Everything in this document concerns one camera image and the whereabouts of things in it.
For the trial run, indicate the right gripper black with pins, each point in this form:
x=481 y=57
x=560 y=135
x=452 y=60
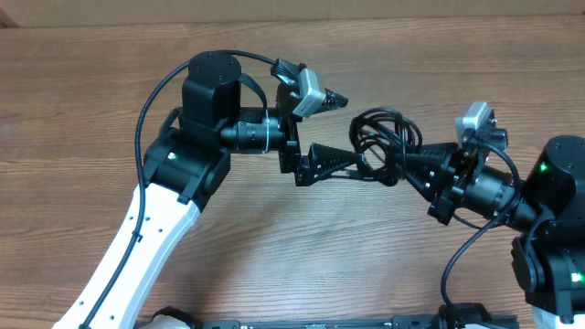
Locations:
x=447 y=176

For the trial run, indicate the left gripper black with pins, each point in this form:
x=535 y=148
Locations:
x=305 y=169

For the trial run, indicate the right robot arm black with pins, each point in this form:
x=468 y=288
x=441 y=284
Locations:
x=546 y=208

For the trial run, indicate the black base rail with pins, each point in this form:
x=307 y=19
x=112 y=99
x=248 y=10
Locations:
x=476 y=317

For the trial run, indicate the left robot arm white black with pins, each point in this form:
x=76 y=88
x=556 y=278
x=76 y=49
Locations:
x=188 y=161

